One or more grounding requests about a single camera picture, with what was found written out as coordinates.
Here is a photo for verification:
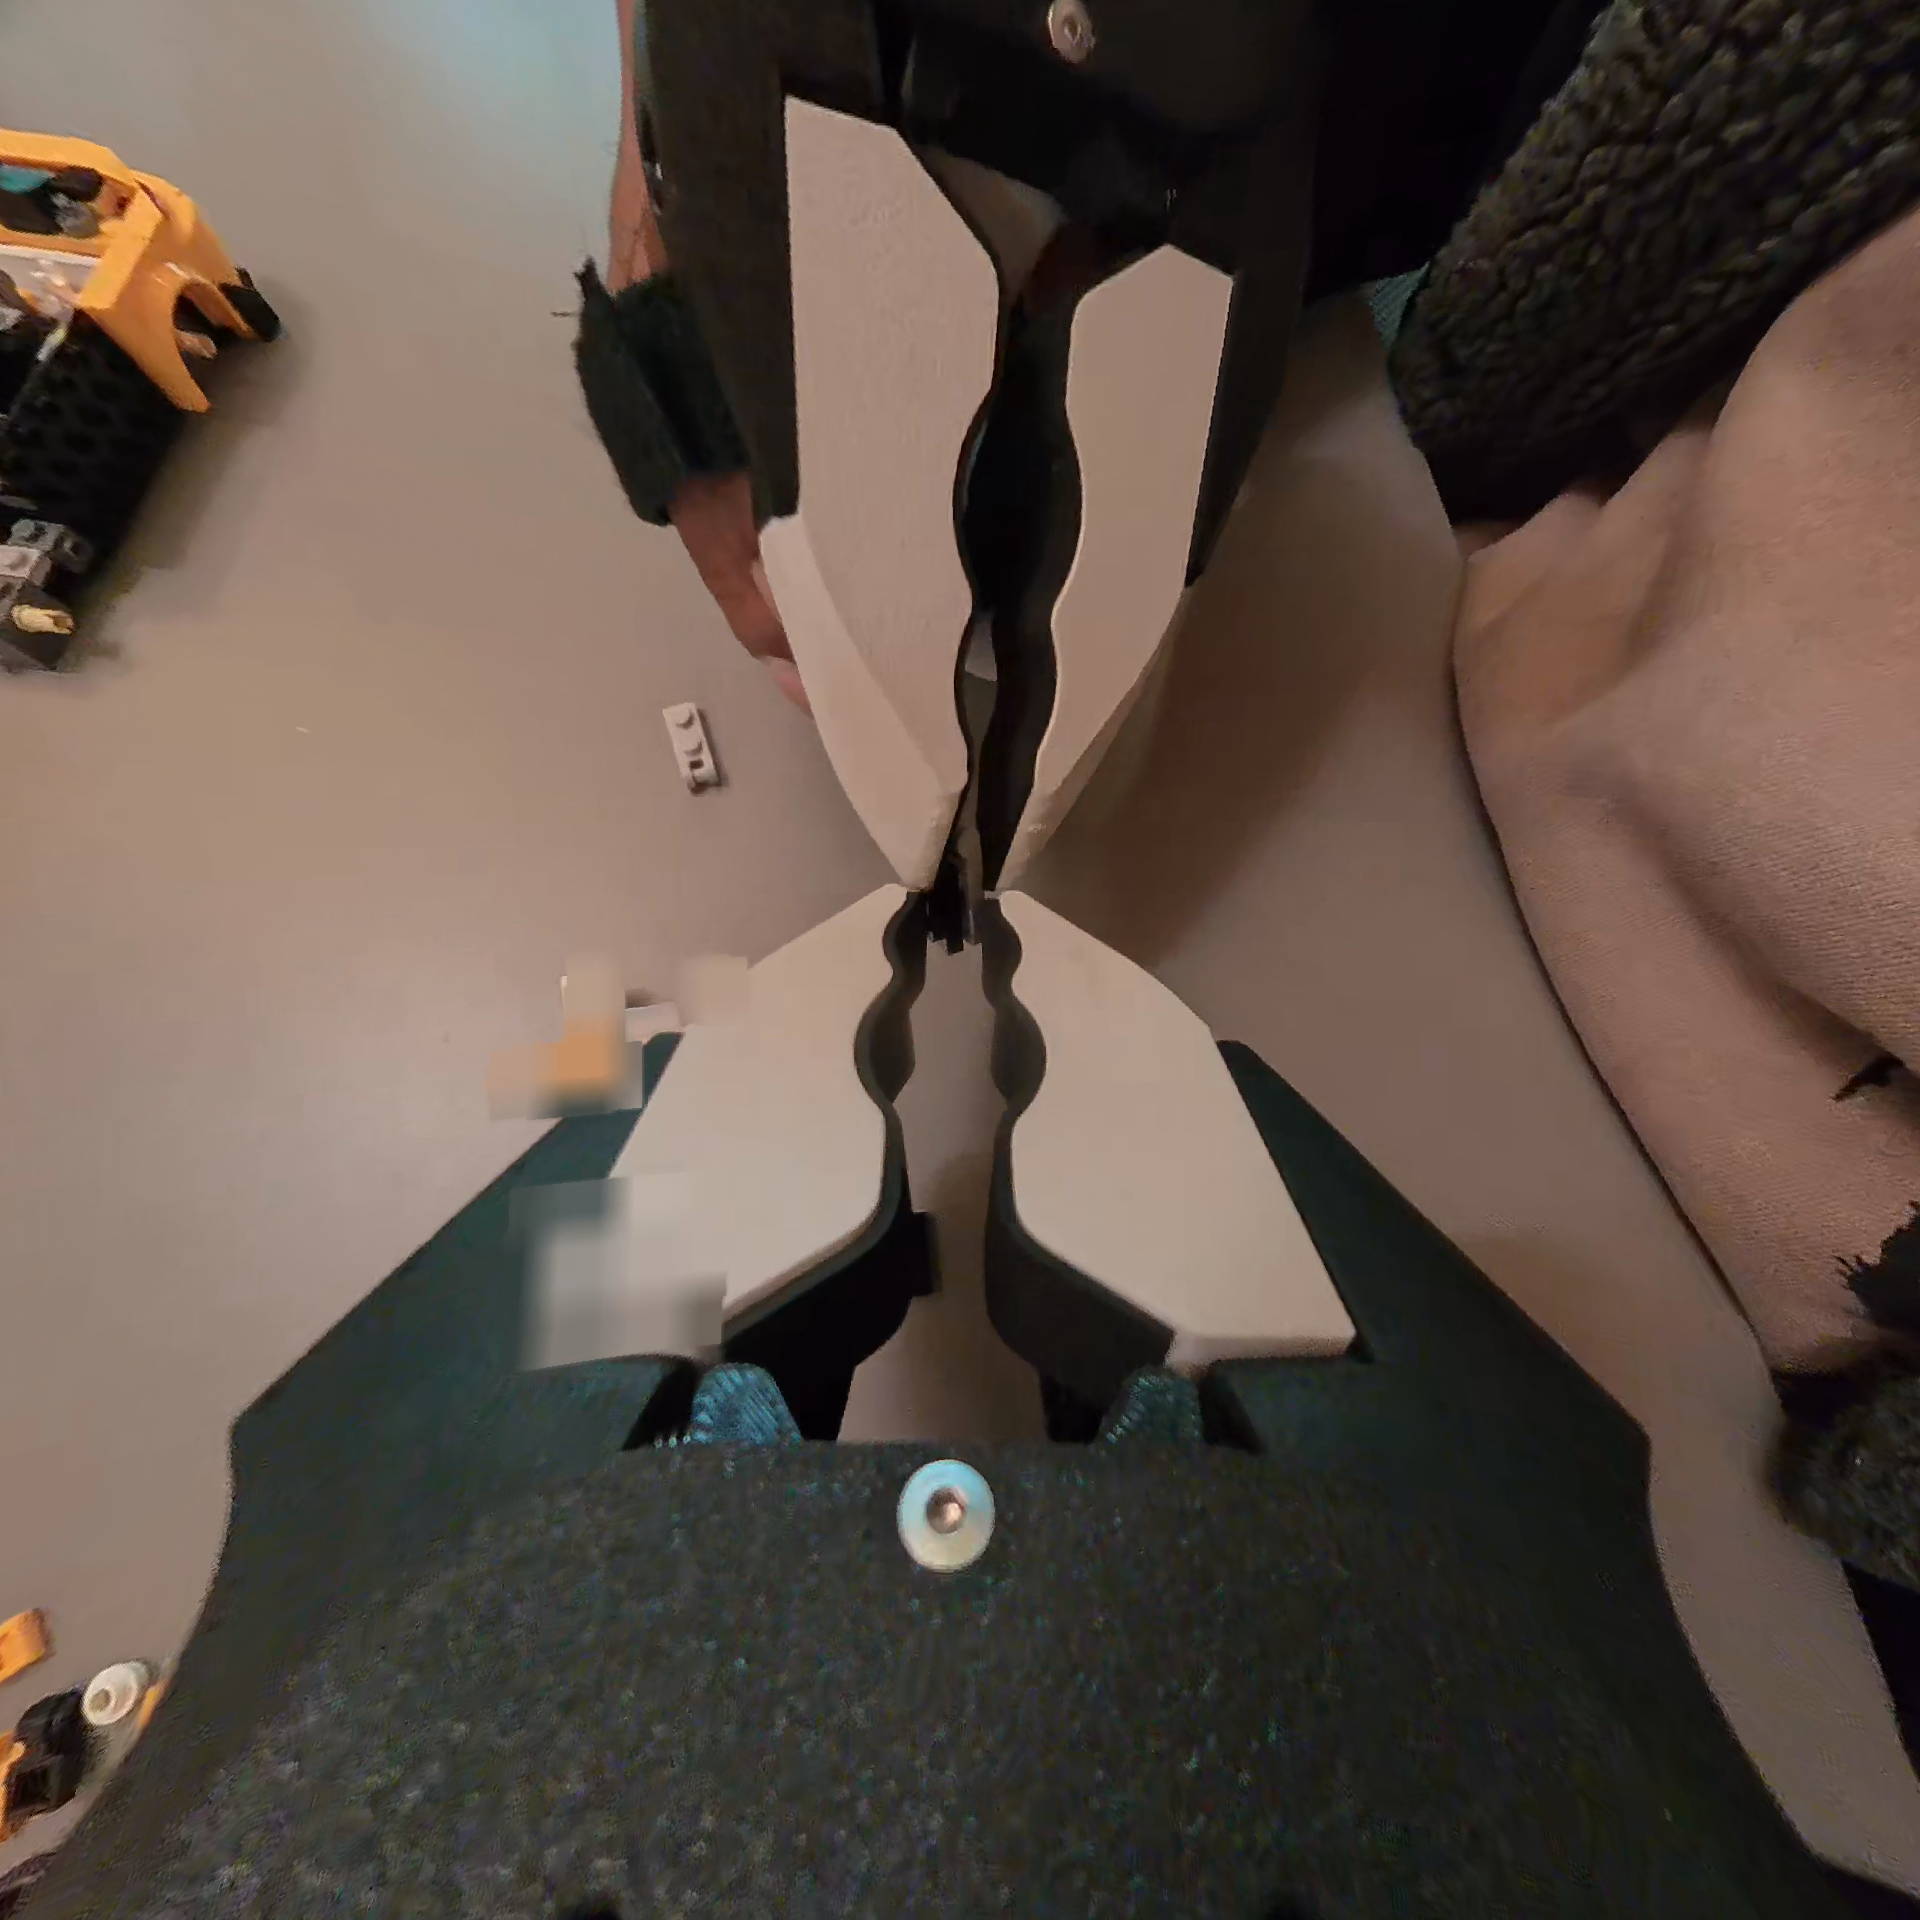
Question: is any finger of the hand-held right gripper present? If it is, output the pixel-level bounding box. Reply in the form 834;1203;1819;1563
977;244;1240;894
761;93;1005;891

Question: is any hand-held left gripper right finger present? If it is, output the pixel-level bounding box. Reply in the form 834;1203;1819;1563
982;889;1359;1444

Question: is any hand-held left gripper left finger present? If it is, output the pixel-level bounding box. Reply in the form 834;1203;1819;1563
612;886;940;1444

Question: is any red black lego chassis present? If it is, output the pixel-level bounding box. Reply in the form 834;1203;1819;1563
0;129;284;674

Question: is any pile of mixed small lego pieces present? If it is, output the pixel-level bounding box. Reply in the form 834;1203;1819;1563
0;1606;159;1840

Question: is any person's right hand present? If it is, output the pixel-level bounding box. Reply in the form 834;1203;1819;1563
606;0;813;712

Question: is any person's black sweater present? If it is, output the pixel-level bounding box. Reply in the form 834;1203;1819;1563
1306;0;1608;304

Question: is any beige cloth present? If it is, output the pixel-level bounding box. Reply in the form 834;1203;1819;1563
1455;208;1920;1374

